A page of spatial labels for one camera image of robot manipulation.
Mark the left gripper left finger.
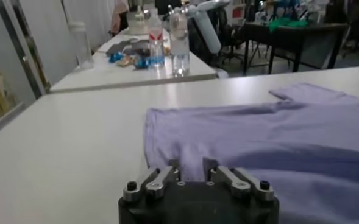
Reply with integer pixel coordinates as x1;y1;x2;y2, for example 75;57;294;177
123;159;181;203

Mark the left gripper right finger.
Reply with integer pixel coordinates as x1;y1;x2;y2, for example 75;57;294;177
202;157;274;201

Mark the purple t-shirt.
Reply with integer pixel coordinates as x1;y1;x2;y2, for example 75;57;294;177
144;82;359;224

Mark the large white side table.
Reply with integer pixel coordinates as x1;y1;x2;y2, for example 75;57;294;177
49;29;219;94

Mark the blue snack packet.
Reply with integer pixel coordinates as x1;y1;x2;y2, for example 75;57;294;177
108;52;125;63
135;57;151;69

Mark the closed grey laptop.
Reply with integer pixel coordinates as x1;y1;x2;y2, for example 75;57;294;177
105;40;151;57

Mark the red label water bottle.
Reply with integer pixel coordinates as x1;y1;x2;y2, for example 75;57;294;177
148;8;165;68

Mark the plain clear water bottle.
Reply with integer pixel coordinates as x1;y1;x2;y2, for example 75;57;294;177
169;7;191;77

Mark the clear tumbler white lid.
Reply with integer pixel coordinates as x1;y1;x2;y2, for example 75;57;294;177
68;21;94;70

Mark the white humanoid robot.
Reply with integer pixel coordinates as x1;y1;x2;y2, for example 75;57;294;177
166;0;232;55

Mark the silver cooking pot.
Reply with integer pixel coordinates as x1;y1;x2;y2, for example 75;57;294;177
127;5;151;36

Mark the black metal table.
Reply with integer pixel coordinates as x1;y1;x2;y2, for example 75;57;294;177
243;21;349;75

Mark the green cloth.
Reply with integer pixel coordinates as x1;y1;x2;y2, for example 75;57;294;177
269;17;308;33

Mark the glass door drinks cabinet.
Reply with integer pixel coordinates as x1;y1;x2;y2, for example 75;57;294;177
0;0;52;141

